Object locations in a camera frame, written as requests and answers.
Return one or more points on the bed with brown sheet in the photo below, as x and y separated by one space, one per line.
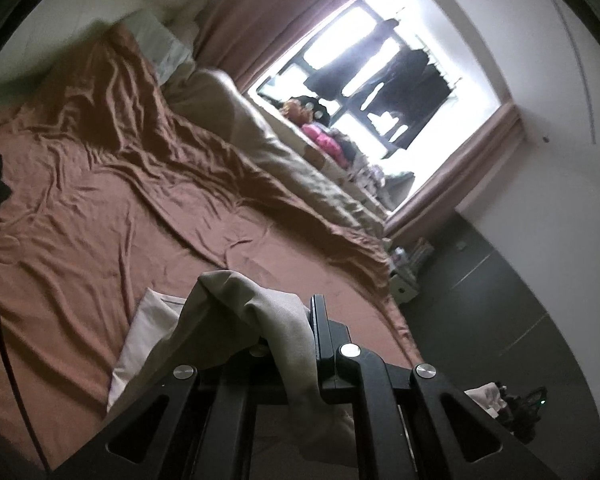
130 210

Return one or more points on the dark hanging jacket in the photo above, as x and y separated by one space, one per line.
430 105
400 85

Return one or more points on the white jacket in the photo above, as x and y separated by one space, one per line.
260 310

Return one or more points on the white crumpled cloth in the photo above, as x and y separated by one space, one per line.
485 394

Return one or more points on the upright white books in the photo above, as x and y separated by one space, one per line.
424 252

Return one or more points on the hanging dark clothes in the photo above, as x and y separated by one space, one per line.
350 105

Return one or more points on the brown teddy bear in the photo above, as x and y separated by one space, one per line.
295 111

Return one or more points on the beige duvet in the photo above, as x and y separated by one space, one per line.
260 135

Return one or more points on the white padded headboard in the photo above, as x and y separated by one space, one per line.
40 65

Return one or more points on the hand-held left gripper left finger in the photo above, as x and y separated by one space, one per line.
260 365

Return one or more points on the pink curtain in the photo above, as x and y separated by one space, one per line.
280 15
460 170

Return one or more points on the small jar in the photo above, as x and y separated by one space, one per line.
401 256

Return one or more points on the white nightstand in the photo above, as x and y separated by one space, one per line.
405 282

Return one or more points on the ceiling linear vent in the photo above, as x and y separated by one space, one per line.
582 70

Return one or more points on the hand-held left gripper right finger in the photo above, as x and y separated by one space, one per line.
322 335

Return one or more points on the pile of pale clothes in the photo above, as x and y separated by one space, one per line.
367 165

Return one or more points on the black plush toy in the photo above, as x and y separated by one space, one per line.
317 109

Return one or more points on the pale patterned pillow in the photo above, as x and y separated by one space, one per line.
162 45

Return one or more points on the grey cushion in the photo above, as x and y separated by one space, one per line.
400 185

